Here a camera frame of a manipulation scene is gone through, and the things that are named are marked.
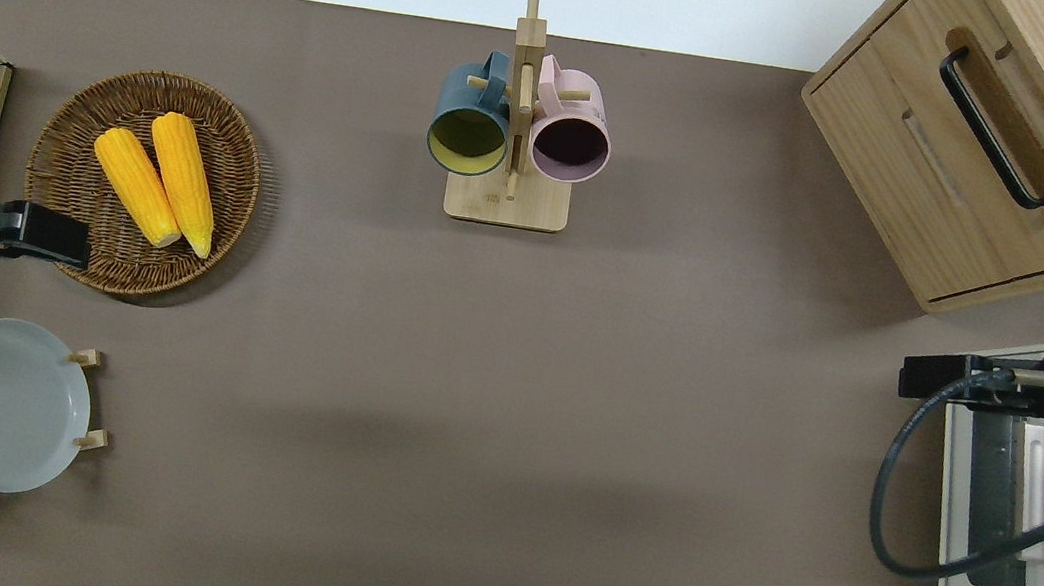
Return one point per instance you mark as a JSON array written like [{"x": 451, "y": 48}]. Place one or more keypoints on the brown table mat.
[{"x": 662, "y": 453}]

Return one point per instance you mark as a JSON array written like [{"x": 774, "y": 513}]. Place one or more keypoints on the grey plate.
[{"x": 3, "y": 406}]

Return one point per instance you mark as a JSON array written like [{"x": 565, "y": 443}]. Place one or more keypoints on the yellow corn cob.
[
  {"x": 182, "y": 178},
  {"x": 137, "y": 187}
]

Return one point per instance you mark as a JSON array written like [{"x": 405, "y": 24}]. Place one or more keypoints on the dark blue mug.
[{"x": 467, "y": 94}]

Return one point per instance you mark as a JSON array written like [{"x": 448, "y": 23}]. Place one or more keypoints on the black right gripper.
[{"x": 999, "y": 388}]

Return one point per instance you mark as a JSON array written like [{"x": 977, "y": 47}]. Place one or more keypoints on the wooden mug tree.
[{"x": 533, "y": 209}]

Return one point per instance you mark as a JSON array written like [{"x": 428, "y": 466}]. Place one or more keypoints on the brown wicker basket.
[{"x": 228, "y": 153}]

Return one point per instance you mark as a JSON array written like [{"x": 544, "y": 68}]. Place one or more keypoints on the pink mug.
[{"x": 586, "y": 110}]

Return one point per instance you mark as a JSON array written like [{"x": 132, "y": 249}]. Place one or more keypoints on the wooden plate rack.
[{"x": 92, "y": 358}]

